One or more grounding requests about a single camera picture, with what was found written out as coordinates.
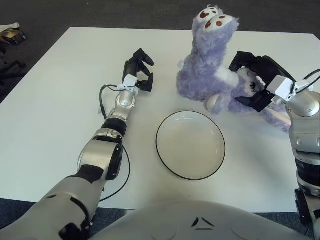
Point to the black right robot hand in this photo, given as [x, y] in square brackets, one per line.
[267, 67]

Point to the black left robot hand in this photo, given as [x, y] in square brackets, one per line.
[131, 68]

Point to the purple plush bunny doll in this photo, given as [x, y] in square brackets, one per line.
[207, 65]

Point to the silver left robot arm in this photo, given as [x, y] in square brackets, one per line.
[107, 140]

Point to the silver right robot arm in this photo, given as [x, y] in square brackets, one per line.
[305, 120]

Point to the white plate with black rim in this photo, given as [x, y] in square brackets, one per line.
[191, 146]

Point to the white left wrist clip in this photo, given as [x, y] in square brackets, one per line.
[128, 82]

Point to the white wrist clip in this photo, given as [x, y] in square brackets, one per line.
[128, 82]
[285, 87]

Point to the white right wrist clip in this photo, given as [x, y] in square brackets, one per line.
[285, 87]

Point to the black office chair base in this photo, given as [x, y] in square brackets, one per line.
[12, 64]

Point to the black and gold box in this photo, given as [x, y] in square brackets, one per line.
[12, 35]

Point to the white object on floor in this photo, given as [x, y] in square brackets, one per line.
[11, 25]

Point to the grey robot torso shell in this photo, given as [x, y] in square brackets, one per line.
[187, 220]

